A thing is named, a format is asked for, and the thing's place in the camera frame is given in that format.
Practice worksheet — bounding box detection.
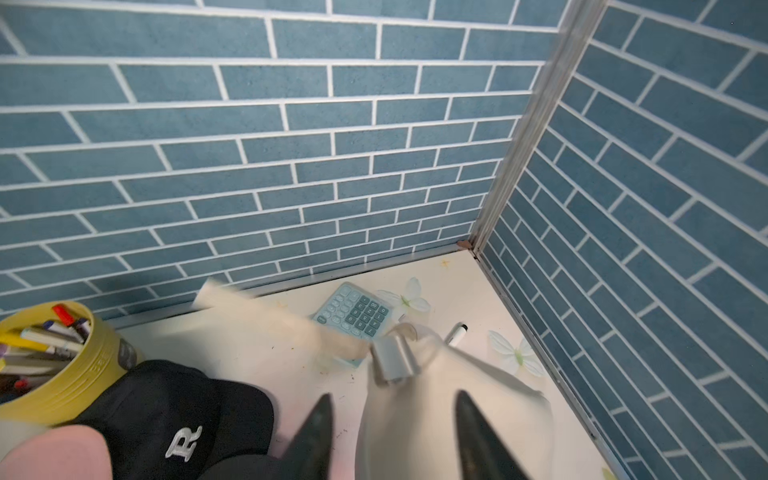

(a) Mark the beige Colorado cap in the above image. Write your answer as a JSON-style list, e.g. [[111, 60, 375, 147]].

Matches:
[[194, 280, 554, 479]]

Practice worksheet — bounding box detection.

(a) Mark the black cap rear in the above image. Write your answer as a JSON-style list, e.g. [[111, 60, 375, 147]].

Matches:
[[75, 360, 276, 479]]

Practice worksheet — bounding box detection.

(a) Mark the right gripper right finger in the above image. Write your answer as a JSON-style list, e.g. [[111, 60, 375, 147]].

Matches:
[[454, 390, 528, 480]]

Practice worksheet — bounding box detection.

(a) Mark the black white marker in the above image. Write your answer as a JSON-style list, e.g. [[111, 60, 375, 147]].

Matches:
[[444, 323, 469, 347]]

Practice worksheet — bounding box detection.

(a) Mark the pink baseball cap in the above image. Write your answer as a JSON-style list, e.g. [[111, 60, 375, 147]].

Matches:
[[1, 425, 113, 479]]

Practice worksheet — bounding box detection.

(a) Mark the yellow pen cup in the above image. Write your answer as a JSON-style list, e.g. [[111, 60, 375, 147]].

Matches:
[[1, 301, 144, 426]]

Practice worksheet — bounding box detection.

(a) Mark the light blue calculator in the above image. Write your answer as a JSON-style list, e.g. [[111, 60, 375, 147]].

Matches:
[[311, 282, 393, 341]]

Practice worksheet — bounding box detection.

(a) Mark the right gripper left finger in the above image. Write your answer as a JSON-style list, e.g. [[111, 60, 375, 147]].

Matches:
[[277, 393, 334, 480]]

